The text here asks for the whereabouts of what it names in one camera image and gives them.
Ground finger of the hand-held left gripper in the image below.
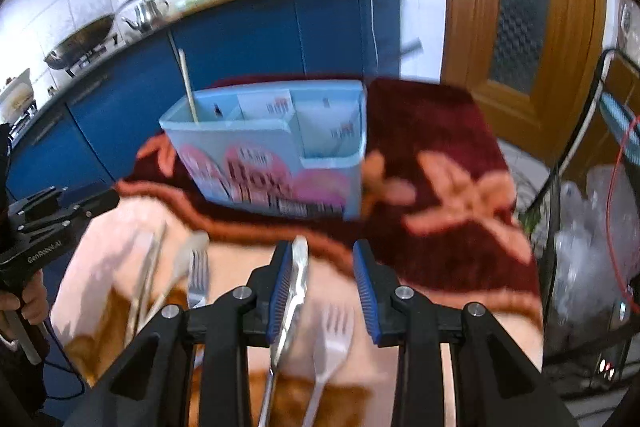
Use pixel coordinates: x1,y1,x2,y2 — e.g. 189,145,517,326
10,187,121,242

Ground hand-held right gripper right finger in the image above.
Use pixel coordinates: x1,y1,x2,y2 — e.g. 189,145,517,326
352,241,576,427

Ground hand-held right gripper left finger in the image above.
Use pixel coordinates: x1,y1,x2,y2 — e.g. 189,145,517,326
87,241,293,427

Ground white fork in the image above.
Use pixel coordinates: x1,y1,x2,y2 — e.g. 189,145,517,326
300,304,355,427

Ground metal fork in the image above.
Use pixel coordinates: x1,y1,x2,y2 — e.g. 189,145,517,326
187,251,211,309

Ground beige spoon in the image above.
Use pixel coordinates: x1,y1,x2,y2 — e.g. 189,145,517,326
145,231,210,333

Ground blue utensil box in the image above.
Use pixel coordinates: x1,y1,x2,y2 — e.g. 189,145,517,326
159,79,368,222

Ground person's left hand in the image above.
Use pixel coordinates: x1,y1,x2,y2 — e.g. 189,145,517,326
0,279,49,345

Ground floral plush blanket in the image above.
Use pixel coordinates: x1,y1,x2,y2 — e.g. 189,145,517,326
50,74,547,427

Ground white pot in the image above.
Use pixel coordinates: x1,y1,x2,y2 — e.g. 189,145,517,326
0,68,37,121

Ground wooden chopstick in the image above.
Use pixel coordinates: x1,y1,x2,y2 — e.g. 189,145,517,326
178,49,199,124

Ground metal wok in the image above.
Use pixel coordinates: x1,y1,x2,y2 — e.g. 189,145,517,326
44,0,162,70

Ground metal kettle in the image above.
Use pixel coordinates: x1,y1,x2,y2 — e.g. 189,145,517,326
122,0,171,32

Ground blue kitchen cabinets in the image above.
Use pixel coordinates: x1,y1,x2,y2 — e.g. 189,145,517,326
0,0,406,208

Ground clear plastic bag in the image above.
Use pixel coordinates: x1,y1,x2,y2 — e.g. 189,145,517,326
554,164,637,358

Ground teal striped tube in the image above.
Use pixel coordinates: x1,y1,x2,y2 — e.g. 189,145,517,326
599,91,640,158

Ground wooden door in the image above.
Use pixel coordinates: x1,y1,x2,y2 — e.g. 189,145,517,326
442,0,623,140

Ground black cable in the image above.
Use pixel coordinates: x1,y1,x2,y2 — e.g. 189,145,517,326
42,319,87,400

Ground black wire rack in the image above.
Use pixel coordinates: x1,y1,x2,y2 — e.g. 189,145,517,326
517,48,640,408

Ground red cable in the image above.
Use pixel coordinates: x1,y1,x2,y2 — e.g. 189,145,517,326
604,114,640,314

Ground white power cable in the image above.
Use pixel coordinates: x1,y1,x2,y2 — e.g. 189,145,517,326
361,0,379,78

